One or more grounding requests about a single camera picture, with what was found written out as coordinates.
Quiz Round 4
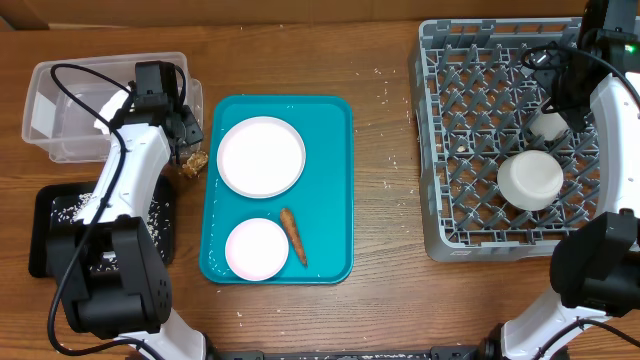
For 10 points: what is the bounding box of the brown patterned food piece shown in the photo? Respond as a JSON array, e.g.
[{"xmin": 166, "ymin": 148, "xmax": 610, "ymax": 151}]
[{"xmin": 181, "ymin": 151, "xmax": 209, "ymax": 178}]

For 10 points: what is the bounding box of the white cup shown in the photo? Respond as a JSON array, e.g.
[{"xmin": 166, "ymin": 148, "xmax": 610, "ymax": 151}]
[{"xmin": 529, "ymin": 113, "xmax": 569, "ymax": 141}]

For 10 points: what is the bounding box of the white paper napkin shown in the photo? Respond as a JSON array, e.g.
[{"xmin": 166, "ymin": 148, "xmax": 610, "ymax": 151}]
[{"xmin": 94, "ymin": 85, "xmax": 131, "ymax": 135}]

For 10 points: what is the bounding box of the large white dinner plate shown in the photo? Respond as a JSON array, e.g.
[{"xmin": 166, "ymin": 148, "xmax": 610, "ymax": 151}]
[{"xmin": 216, "ymin": 116, "xmax": 306, "ymax": 199}]

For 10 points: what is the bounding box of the pale green bowl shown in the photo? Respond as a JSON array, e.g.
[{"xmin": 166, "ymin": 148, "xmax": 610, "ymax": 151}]
[{"xmin": 497, "ymin": 150, "xmax": 564, "ymax": 211}]

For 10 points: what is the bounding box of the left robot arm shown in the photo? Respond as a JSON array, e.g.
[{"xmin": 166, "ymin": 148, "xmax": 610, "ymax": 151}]
[{"xmin": 47, "ymin": 90, "xmax": 215, "ymax": 359}]

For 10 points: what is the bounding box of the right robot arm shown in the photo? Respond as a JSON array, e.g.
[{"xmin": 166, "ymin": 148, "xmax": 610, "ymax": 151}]
[{"xmin": 473, "ymin": 29, "xmax": 639, "ymax": 359}]

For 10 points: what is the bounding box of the grey dishwasher rack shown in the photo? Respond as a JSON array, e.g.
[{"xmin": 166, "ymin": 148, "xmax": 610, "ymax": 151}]
[{"xmin": 409, "ymin": 18, "xmax": 600, "ymax": 262}]

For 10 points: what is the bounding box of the clear plastic waste bin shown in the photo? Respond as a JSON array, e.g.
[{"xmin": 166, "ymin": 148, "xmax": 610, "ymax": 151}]
[{"xmin": 22, "ymin": 52, "xmax": 203, "ymax": 163}]

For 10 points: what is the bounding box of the orange carrot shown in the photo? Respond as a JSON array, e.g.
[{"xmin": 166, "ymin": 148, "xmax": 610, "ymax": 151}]
[{"xmin": 280, "ymin": 208, "xmax": 308, "ymax": 267}]

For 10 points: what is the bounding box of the pile of white rice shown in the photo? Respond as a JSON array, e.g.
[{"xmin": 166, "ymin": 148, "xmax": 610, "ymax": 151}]
[{"xmin": 49, "ymin": 192, "xmax": 175, "ymax": 265}]

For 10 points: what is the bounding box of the small pink plate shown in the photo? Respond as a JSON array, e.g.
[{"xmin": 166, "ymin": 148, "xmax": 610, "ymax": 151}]
[{"xmin": 225, "ymin": 218, "xmax": 289, "ymax": 282}]

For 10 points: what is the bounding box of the black plastic tray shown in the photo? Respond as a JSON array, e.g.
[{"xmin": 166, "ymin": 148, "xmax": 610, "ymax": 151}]
[{"xmin": 28, "ymin": 175, "xmax": 176, "ymax": 278}]

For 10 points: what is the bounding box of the teal serving tray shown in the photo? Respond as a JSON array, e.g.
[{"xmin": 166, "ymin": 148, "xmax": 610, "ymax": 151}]
[{"xmin": 199, "ymin": 95, "xmax": 354, "ymax": 285}]

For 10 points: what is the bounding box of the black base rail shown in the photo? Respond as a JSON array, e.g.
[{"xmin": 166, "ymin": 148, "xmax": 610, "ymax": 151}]
[{"xmin": 214, "ymin": 345, "xmax": 498, "ymax": 360}]

